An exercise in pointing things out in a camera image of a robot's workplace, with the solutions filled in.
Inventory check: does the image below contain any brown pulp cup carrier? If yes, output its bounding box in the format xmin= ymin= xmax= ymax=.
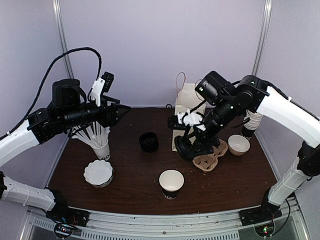
xmin=192 ymin=140 xmax=228 ymax=173

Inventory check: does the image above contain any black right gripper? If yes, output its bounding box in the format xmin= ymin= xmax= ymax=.
xmin=183 ymin=95 xmax=239 ymax=158

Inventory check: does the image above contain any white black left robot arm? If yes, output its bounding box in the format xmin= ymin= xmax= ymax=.
xmin=0 ymin=78 xmax=131 ymax=222

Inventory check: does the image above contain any stack of paper cups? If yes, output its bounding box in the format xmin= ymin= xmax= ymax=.
xmin=241 ymin=110 xmax=263 ymax=140

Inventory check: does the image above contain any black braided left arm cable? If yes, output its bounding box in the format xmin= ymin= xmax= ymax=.
xmin=7 ymin=46 xmax=103 ymax=133

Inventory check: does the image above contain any white round ceramic bowl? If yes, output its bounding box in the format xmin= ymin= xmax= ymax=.
xmin=227 ymin=134 xmax=251 ymax=156

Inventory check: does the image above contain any aluminium front rail base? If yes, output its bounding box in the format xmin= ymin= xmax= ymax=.
xmin=18 ymin=196 xmax=311 ymax=240

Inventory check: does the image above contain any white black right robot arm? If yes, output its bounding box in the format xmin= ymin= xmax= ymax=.
xmin=174 ymin=71 xmax=320 ymax=221

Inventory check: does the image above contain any aluminium frame post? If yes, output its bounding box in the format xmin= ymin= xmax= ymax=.
xmin=52 ymin=0 xmax=74 ymax=79
xmin=251 ymin=0 xmax=273 ymax=76

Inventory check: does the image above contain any stack of black cup lids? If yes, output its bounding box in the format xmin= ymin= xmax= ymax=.
xmin=138 ymin=131 xmax=159 ymax=153

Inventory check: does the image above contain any paper cup holding straws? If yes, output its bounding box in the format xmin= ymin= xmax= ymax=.
xmin=92 ymin=142 xmax=111 ymax=161

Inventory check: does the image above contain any left aluminium frame post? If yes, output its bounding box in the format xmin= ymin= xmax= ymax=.
xmin=52 ymin=0 xmax=74 ymax=79

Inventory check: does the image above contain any right aluminium frame post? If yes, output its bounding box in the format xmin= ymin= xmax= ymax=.
xmin=251 ymin=0 xmax=273 ymax=76

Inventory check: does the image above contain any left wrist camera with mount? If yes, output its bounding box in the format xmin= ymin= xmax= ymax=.
xmin=87 ymin=71 xmax=115 ymax=107

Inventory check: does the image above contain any black plastic cup lid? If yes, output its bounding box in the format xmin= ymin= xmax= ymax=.
xmin=174 ymin=136 xmax=193 ymax=162

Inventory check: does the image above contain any cream paper bag with handles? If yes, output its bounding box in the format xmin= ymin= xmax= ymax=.
xmin=171 ymin=72 xmax=206 ymax=152

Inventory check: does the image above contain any bundle of white wrapped straws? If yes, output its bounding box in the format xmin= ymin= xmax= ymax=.
xmin=70 ymin=121 xmax=111 ymax=149

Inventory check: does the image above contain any single black paper cup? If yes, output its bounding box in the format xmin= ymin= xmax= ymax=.
xmin=158 ymin=169 xmax=185 ymax=200

